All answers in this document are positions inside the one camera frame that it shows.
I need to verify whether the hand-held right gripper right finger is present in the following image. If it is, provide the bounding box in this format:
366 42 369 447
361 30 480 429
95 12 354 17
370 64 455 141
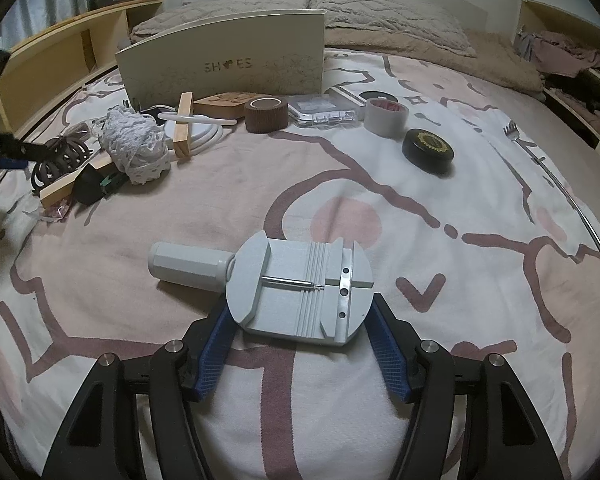
365 294 563 480

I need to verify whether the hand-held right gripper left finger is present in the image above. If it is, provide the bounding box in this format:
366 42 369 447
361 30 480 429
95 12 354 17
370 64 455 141
42 305 236 480

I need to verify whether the grey watch link remover tool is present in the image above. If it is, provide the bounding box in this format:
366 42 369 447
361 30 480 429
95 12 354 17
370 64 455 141
149 232 376 349

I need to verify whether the white cardboard shoe box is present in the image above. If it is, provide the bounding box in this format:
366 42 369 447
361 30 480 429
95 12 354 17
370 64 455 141
115 8 327 112

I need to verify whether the brown hair claw clip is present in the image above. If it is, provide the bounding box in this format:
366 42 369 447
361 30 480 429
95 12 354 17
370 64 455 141
30 134 94 194

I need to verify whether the wooden block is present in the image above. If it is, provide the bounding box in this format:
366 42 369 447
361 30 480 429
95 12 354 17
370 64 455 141
39 152 114 209

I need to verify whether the wooden bedside shelf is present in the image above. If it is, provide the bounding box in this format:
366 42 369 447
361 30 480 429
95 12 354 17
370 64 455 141
0 0 165 133

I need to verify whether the bag of pink beads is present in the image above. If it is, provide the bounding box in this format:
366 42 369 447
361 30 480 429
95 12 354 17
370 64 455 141
24 199 74 222

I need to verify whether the pale blue curtain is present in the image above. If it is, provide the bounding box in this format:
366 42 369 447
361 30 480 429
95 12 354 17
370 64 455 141
0 0 98 51

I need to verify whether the white lace roll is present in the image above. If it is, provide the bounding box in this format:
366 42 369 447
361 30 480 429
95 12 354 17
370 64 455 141
102 106 174 187

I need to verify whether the wooden stick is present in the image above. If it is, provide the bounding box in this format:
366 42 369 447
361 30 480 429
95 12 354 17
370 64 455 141
174 91 195 162

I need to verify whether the black round tin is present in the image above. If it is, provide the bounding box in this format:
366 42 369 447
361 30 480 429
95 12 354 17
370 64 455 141
401 128 455 177

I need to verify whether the carved wooden coaster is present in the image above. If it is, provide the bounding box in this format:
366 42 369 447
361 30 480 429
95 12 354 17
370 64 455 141
192 90 254 119

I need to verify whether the white tape roll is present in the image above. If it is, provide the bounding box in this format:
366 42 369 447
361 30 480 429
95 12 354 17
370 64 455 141
363 97 409 138

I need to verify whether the brown ribbed ribbon roll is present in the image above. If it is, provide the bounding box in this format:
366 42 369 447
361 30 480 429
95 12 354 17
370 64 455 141
244 97 289 134

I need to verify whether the grey textured pillow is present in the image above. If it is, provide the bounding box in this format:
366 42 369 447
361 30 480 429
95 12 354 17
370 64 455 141
130 0 316 43
307 0 478 58

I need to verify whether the metal fork back scratcher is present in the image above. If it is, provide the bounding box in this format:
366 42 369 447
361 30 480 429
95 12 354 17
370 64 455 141
502 122 600 291

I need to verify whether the clear plastic case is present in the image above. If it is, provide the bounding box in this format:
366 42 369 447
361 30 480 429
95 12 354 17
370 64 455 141
287 94 358 127

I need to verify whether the white striped strip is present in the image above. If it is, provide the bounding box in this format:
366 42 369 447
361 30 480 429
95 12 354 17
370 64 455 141
324 85 367 109

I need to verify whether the pile of clothes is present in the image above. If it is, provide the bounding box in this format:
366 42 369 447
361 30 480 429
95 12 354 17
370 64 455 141
515 30 600 128

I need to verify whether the coiled white cable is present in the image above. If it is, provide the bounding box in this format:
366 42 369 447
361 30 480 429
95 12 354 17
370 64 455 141
150 104 239 154

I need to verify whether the wooden wall niche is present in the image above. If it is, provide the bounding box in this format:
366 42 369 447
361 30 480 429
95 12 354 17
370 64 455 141
512 0 600 148

